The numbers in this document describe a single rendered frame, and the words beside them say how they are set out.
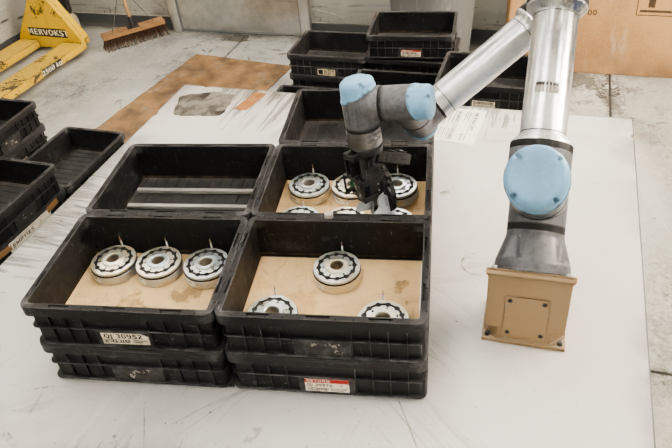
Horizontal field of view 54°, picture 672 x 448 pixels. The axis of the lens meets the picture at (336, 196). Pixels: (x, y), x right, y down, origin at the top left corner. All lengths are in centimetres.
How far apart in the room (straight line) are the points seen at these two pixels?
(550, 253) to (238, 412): 70
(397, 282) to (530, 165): 39
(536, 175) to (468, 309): 44
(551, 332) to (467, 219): 46
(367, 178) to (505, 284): 36
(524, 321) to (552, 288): 11
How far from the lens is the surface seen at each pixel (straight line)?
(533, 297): 140
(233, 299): 135
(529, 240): 137
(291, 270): 148
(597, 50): 413
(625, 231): 182
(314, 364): 132
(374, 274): 145
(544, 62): 133
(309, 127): 197
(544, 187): 124
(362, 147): 141
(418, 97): 134
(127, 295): 153
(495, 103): 270
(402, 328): 122
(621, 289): 166
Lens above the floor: 182
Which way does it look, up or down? 36 degrees down
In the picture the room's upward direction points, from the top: 6 degrees counter-clockwise
